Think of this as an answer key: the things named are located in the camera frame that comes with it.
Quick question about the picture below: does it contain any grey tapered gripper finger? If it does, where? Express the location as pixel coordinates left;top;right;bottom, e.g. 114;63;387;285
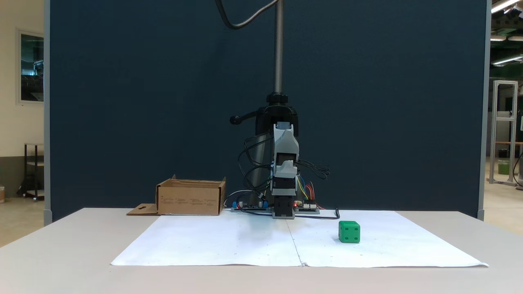
273;160;297;179

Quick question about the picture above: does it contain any green die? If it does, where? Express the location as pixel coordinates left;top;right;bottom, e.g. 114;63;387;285
338;221;361;244

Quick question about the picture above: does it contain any blue circuit board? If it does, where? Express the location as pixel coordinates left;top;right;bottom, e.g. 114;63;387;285
231;199;271;214

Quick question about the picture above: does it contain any brown cardboard box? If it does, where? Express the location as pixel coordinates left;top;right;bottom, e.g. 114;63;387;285
127;175;226;216

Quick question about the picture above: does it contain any white paper sheet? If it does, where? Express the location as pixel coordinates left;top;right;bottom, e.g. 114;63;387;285
111;210;303;267
287;210;489;268

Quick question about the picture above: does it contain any black clamp stand metal pole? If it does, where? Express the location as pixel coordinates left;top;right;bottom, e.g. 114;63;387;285
230;0;299;205

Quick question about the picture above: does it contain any dark blue partition panel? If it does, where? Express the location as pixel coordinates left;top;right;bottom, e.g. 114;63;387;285
44;0;491;225

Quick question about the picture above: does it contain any black shelf cart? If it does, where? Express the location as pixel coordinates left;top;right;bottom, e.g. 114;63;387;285
17;143;45;201

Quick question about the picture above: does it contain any red jumper wire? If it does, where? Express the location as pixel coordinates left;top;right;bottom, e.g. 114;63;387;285
306;183;319;208

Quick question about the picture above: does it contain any black arm wire bundle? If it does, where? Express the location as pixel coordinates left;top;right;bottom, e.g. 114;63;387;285
238;135;273;205

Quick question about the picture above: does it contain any black gripper wire loop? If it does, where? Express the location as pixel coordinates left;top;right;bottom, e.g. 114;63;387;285
295;159;331;181

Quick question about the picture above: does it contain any circuit board with coloured wires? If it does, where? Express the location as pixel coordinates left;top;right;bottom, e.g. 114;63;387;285
293;201;320;214

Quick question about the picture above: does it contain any white power cable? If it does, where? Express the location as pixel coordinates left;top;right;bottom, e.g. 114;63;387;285
224;189;256;208

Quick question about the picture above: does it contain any grey camera cable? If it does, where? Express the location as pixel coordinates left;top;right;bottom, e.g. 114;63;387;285
215;0;279;30

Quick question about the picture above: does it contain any aluminium profile frame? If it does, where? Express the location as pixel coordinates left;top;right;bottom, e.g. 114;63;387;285
489;80;519;186

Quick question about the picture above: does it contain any framed wall window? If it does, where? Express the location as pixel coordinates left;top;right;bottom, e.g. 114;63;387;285
16;29;45;106

